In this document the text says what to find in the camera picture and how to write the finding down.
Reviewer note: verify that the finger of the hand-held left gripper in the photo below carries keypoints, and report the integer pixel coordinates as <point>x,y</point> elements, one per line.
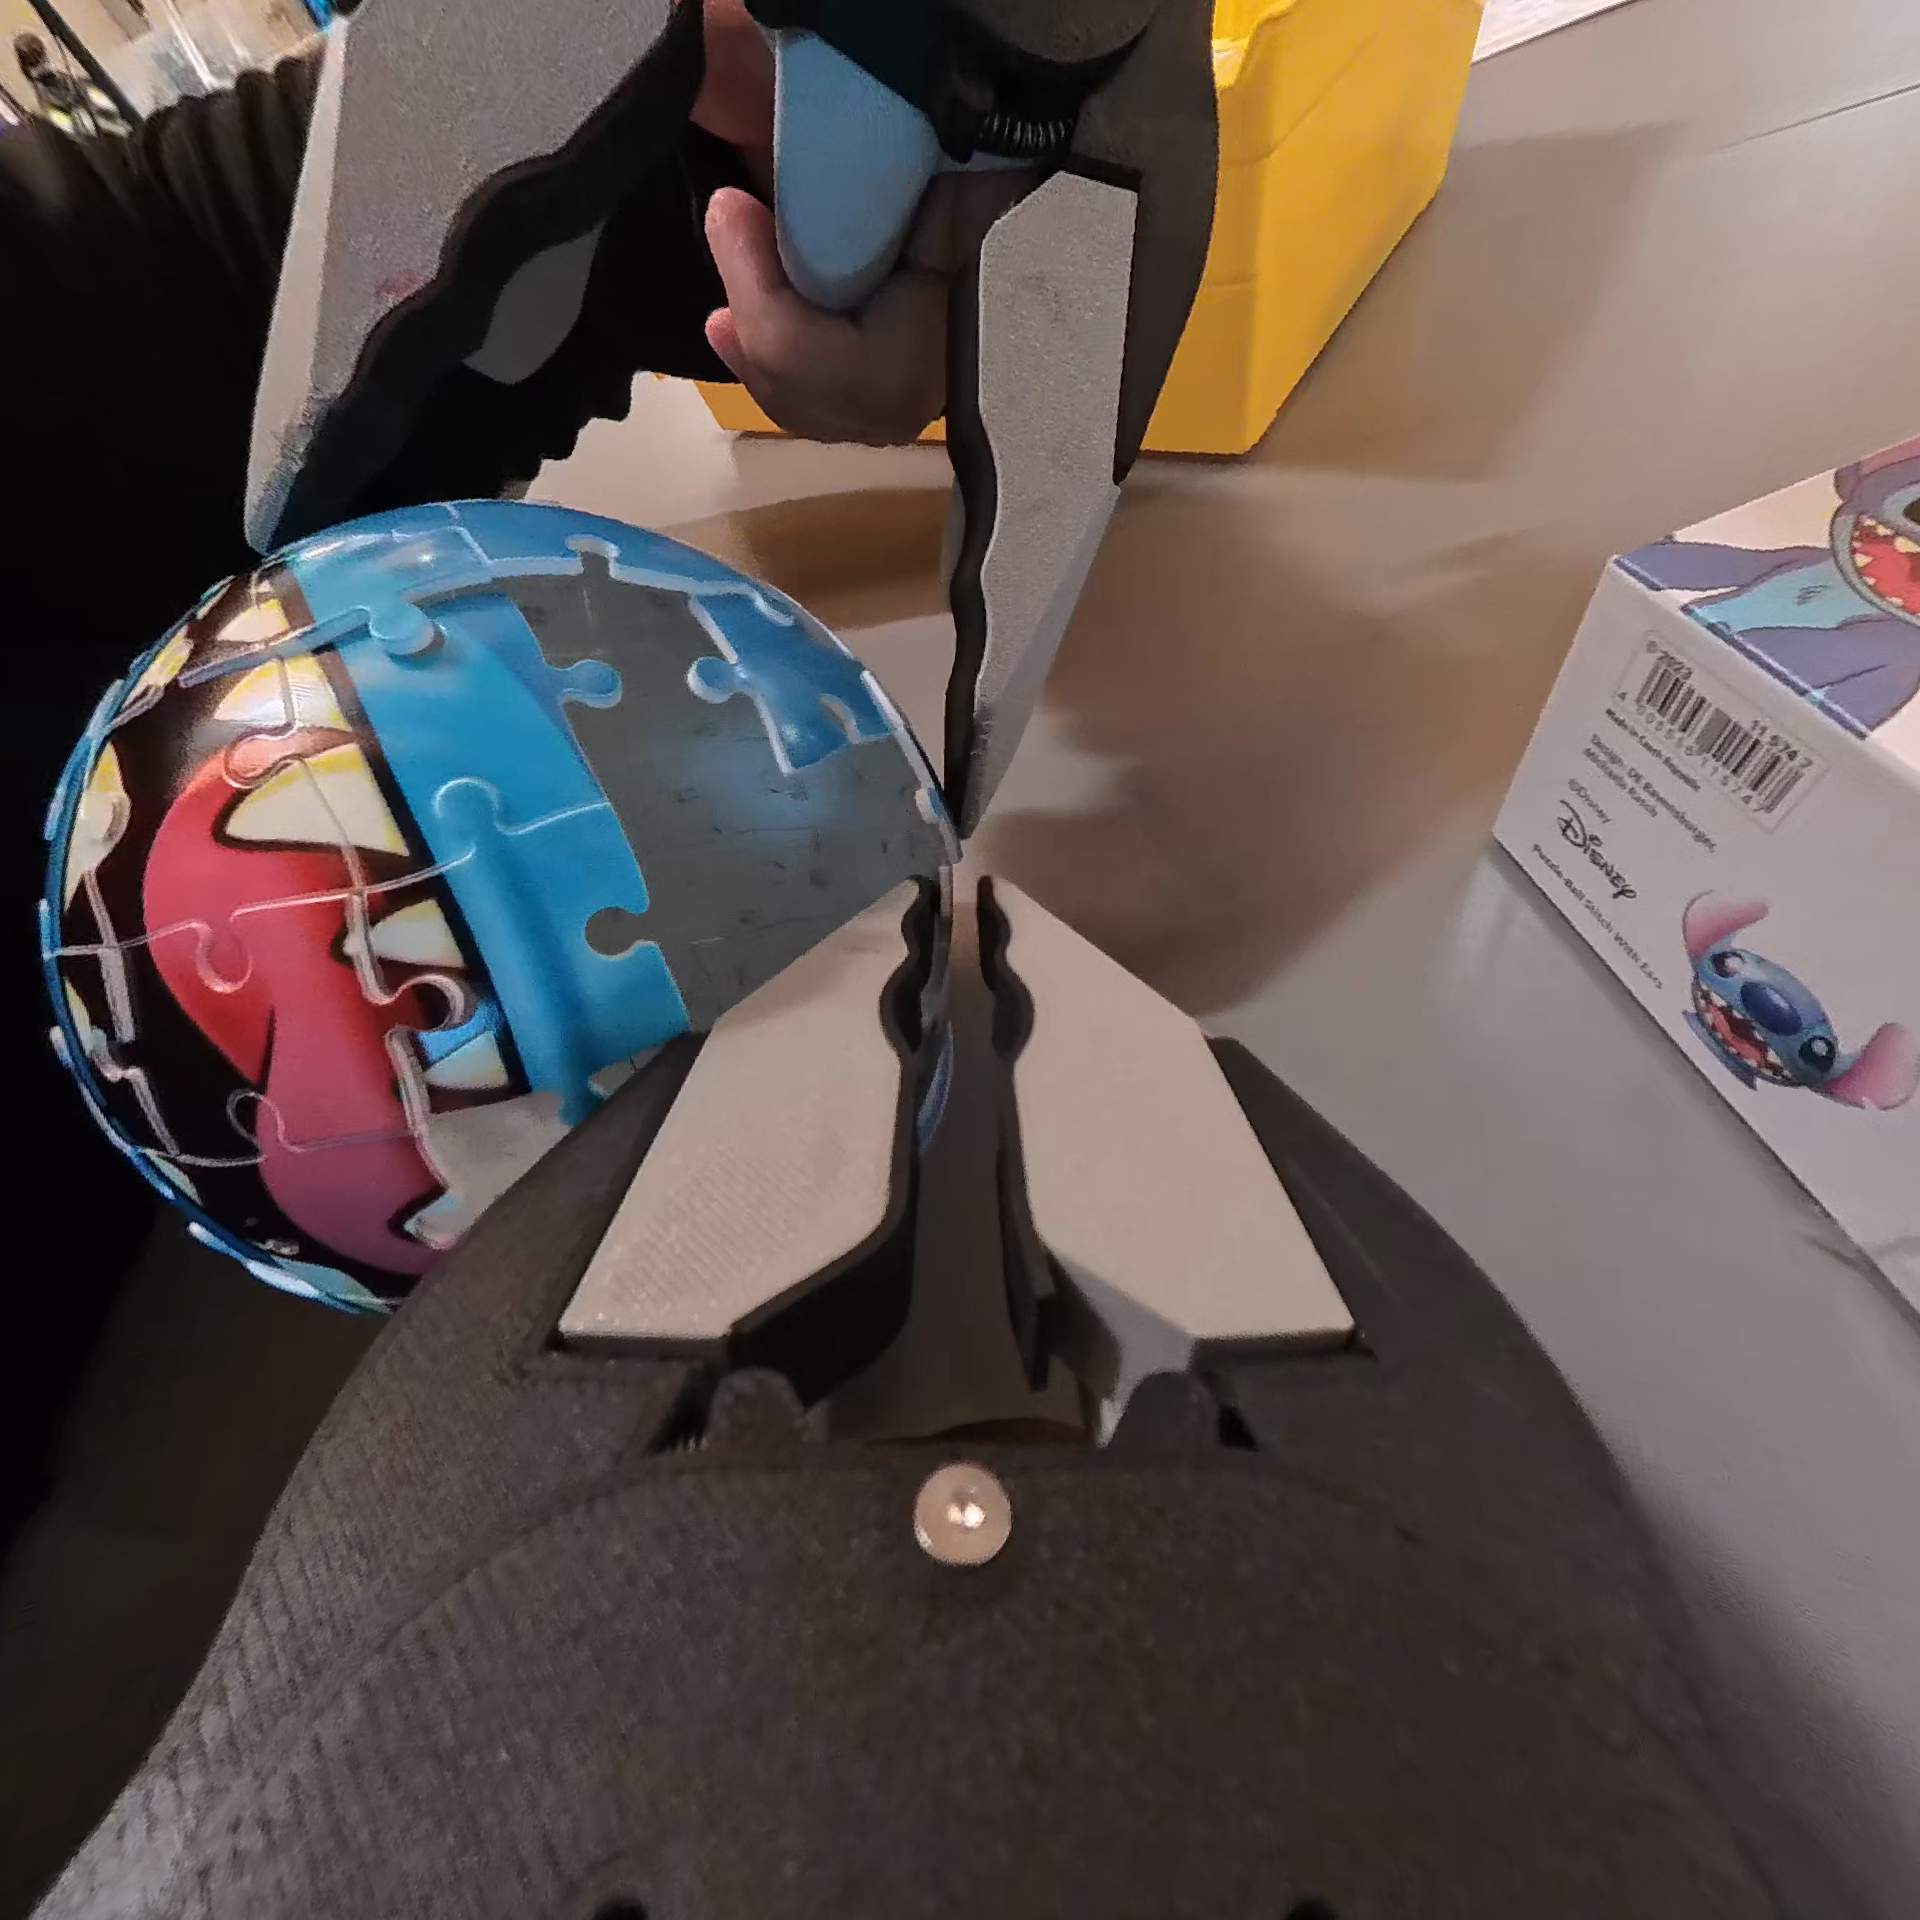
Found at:
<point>1060,375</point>
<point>434,136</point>

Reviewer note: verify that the printed cardboard puzzle box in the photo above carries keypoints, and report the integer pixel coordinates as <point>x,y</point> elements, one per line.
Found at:
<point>1724,902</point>

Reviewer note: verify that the blue puzzle ball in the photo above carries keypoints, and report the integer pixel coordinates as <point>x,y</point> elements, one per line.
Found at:
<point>495,780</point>

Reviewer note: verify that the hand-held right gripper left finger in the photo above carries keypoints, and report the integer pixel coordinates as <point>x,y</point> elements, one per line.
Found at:
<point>750,1184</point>

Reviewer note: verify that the yellow plastic bin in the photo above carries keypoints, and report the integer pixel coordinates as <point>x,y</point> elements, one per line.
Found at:
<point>1320,194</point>

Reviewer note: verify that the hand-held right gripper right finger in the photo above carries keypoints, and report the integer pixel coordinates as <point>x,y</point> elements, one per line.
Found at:
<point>1172,1184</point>

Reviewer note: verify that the person's left hand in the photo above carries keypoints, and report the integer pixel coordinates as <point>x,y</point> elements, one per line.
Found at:
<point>839,375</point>

